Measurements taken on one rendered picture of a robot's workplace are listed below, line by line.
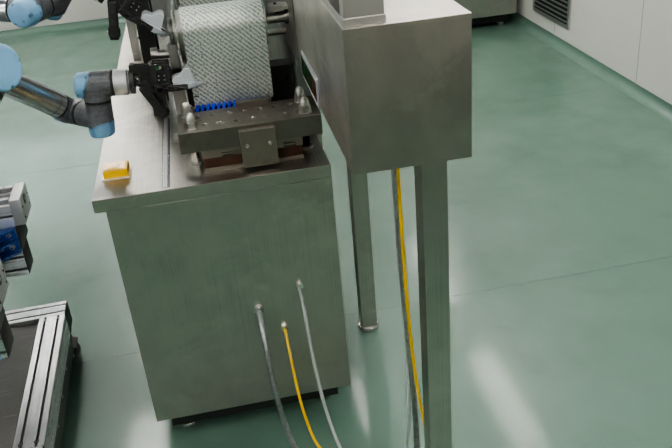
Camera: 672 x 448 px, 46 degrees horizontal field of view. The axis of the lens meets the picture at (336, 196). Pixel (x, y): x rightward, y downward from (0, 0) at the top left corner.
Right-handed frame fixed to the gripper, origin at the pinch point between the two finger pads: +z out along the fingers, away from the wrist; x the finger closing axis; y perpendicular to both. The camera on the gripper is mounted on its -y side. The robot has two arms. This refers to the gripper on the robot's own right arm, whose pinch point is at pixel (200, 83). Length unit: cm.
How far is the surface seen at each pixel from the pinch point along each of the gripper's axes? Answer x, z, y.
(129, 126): 27.5, -25.3, -19.8
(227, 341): -21, 1, -76
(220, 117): -10.6, 4.9, -7.4
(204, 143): -19.1, -0.1, -11.9
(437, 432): -70, 53, -78
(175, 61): 6.6, -6.9, 5.6
